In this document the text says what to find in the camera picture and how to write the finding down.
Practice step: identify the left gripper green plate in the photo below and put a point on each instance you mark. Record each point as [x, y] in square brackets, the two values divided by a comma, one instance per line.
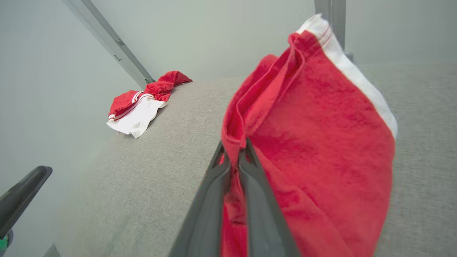
[3, 242]

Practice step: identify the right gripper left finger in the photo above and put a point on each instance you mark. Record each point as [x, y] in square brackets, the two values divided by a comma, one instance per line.
[203, 221]

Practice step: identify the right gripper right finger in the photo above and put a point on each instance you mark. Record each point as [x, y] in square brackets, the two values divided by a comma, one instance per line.
[264, 228]

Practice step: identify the red shorts with white trim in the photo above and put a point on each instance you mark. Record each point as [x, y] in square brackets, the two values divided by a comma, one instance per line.
[321, 142]

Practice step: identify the red shirt with white sleeves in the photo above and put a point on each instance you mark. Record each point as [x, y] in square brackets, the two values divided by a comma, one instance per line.
[137, 117]

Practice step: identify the grey slotted partition post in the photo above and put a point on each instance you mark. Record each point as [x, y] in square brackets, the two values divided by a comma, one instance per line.
[107, 35]

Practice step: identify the grey double partition post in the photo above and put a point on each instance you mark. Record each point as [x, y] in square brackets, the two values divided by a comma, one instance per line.
[337, 14]

